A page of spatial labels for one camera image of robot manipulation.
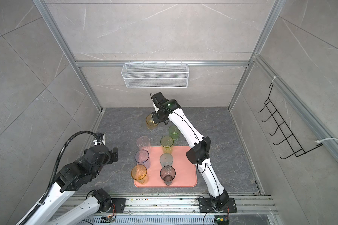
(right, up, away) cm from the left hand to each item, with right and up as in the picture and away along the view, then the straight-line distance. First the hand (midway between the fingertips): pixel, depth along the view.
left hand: (107, 146), depth 70 cm
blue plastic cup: (+15, -9, +12) cm, 21 cm away
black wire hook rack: (+87, +1, -11) cm, 88 cm away
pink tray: (+41, -19, +13) cm, 47 cm away
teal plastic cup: (+29, -11, +16) cm, 35 cm away
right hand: (+24, +15, +18) cm, 33 cm away
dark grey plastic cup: (+31, -14, 0) cm, 34 cm away
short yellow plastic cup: (+19, +11, +20) cm, 30 cm away
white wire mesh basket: (+21, +46, +31) cm, 59 cm away
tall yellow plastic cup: (+13, -18, +11) cm, 25 cm away
